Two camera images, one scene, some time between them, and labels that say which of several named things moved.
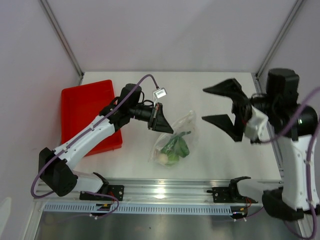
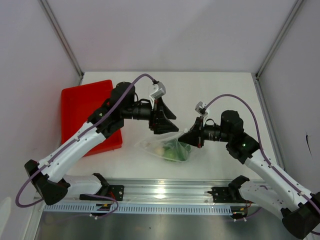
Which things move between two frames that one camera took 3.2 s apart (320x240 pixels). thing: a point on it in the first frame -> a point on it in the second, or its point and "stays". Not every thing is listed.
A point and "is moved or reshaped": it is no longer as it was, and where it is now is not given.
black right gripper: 242,105 -> 195,137
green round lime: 174,158 is moved or reshaped
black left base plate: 115,191 stays
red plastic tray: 81,106 stays
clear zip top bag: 172,149 is moved or reshaped
